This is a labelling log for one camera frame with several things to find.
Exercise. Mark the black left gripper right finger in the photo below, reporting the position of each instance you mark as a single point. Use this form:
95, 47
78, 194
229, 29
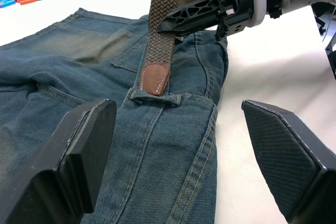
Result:
288, 161

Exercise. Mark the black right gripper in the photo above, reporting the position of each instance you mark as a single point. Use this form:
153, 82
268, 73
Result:
236, 3

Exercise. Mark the orange plastic letter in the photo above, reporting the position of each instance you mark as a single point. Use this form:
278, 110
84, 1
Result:
27, 0

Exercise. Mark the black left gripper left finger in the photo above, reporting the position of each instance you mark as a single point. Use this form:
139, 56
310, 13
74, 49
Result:
65, 171

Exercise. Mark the black robot body part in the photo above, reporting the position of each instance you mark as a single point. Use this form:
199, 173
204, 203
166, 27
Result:
329, 40

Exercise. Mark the blue plastic letter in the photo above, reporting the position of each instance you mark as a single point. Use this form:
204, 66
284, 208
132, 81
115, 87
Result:
6, 2

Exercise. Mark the olive braided belt brown tip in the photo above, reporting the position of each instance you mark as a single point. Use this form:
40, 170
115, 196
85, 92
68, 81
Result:
160, 48

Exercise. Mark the blue denim shorts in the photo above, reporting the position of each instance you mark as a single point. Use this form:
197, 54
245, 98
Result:
78, 77

